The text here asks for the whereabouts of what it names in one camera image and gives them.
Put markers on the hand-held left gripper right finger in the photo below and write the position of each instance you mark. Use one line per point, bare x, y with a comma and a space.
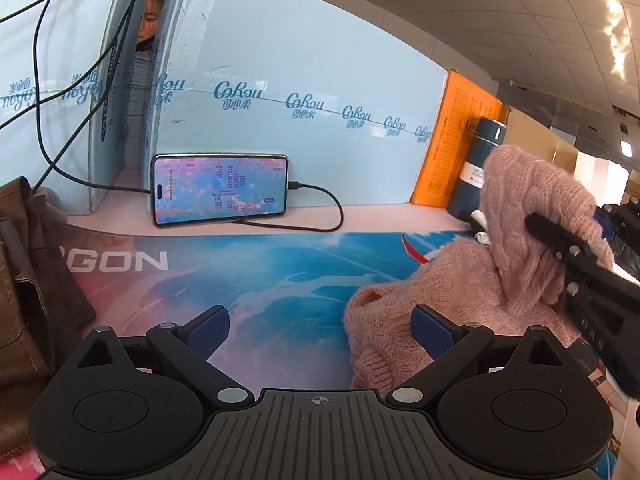
430, 331

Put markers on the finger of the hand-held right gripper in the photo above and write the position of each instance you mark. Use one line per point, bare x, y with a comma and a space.
615, 220
560, 241

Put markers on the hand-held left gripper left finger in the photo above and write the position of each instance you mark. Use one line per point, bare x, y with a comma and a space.
210, 324

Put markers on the pink knitted sweater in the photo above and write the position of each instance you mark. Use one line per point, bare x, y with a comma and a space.
390, 310

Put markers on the printed desk mat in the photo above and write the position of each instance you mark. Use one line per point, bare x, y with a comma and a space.
260, 280

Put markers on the small white object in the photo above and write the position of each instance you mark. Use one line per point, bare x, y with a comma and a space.
479, 222

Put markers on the brown cardboard box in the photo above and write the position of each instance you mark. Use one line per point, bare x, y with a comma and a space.
545, 145

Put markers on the dark blue water bottle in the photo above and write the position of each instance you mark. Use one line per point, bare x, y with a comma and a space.
472, 160

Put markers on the smartphone with lit screen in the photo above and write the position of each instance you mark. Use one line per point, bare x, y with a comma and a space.
220, 189

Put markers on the orange cardboard box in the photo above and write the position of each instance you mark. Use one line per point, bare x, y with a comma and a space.
450, 150

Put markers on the brown garment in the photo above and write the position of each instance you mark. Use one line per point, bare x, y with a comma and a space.
35, 290

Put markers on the large light blue carton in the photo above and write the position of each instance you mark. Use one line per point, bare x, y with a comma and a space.
300, 55

